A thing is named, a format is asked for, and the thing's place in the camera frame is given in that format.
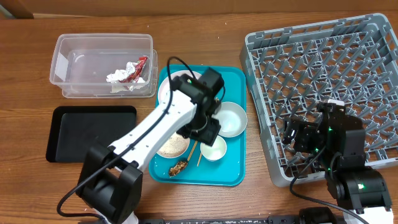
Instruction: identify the small white cup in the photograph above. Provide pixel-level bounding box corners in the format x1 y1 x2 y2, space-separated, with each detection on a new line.
200 136 227 162

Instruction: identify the grey bowl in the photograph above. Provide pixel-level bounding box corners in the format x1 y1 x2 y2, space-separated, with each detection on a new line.
212 102 248 138

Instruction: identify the pink bowl with rice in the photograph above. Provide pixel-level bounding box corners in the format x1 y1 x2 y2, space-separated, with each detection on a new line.
157 133 190 159

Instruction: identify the red snack wrapper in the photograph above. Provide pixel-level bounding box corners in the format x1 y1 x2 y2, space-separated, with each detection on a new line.
120 56 149 83

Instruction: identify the white napkin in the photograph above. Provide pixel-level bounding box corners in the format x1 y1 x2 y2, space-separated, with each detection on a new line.
106 69 146 93

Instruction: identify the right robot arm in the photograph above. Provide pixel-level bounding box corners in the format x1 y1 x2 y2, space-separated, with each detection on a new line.
282 100 394 223

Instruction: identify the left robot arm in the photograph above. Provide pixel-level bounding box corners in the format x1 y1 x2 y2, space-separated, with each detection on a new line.
76 70 224 223

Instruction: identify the wooden chopstick left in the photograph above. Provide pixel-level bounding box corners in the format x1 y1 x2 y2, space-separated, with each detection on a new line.
187 141 198 162

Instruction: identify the wooden chopstick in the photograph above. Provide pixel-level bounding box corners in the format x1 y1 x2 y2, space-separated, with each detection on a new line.
197 153 202 167
187 141 198 162

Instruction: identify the wooden chopstick right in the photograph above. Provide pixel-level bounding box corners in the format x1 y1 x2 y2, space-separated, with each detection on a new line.
197 153 202 167

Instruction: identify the teal serving tray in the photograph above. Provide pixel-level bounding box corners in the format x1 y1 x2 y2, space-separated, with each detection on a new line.
148 66 246 187

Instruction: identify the brown food scrap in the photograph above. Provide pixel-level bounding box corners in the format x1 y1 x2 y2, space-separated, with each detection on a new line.
169 161 188 177

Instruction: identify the large pink plate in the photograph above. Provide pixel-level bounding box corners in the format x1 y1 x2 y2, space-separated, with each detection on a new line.
157 70 193 103

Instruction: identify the grey dish rack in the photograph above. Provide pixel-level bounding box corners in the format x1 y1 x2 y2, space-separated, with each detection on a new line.
240 14 397 187

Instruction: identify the clear plastic bin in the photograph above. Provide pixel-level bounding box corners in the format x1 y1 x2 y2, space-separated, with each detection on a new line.
49 33 158 98

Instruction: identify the black tray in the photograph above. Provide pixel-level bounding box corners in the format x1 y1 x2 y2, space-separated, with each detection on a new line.
46 106 137 162

